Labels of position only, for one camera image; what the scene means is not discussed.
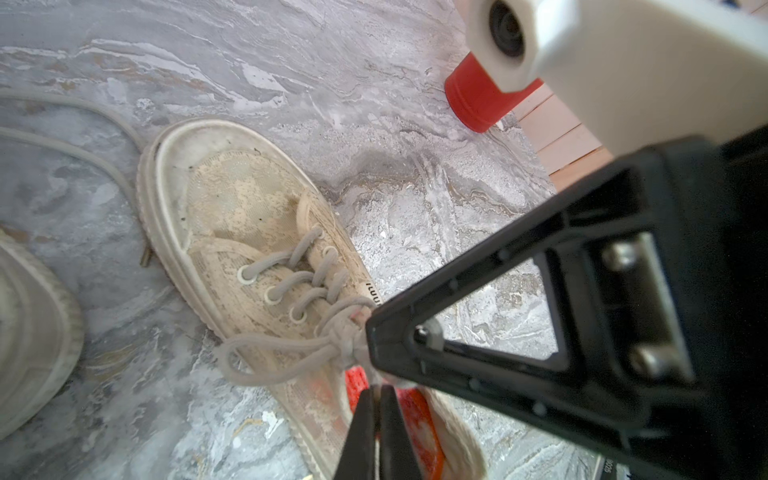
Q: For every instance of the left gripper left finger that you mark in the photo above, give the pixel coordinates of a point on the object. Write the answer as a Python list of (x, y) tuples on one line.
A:
[(358, 458)]

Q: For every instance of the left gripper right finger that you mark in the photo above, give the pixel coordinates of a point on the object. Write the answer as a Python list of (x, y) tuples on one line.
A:
[(397, 459)]

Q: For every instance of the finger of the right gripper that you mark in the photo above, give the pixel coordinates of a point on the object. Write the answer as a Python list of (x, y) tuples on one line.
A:
[(655, 272)]

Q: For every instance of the beige sneaker one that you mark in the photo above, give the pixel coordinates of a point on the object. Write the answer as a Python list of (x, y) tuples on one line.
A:
[(42, 335), (257, 253)]

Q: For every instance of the red pencil cup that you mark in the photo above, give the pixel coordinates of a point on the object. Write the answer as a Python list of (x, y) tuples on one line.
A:
[(476, 100)]

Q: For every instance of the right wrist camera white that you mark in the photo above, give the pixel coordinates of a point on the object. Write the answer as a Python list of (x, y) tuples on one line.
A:
[(635, 73)]

